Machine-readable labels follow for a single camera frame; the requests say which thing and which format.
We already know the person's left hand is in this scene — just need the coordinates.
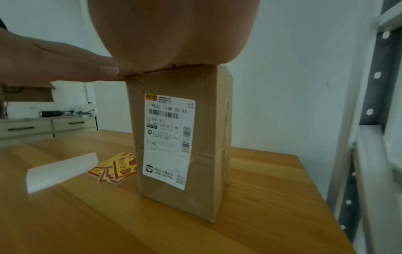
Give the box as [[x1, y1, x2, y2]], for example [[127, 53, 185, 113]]
[[0, 27, 127, 88]]

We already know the person's right hand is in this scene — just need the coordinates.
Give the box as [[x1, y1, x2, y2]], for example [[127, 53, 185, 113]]
[[87, 0, 263, 75]]

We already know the brown cardboard parcel white label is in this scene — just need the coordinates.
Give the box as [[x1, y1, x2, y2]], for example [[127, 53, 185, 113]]
[[126, 63, 234, 223]]

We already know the open brown cardboard box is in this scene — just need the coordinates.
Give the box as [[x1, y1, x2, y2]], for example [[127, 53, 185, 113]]
[[0, 83, 56, 103]]

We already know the white flat box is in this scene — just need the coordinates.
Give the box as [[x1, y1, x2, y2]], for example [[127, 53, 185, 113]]
[[5, 100, 54, 120]]

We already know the wooden drawer cabinet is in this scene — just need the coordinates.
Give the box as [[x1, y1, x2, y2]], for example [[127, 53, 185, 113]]
[[0, 114, 99, 142]]

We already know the crumpled white plastic bag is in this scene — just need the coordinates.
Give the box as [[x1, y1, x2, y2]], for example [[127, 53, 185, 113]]
[[64, 103, 98, 118]]

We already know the white curled paper strip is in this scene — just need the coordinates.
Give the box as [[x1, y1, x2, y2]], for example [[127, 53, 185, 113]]
[[26, 152, 99, 194]]

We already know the pile of red yellow cards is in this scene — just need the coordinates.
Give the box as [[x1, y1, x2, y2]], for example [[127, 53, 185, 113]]
[[87, 152, 139, 185]]

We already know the grey metal shelf rack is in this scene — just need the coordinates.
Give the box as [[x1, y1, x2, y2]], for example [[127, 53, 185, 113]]
[[326, 0, 402, 254]]

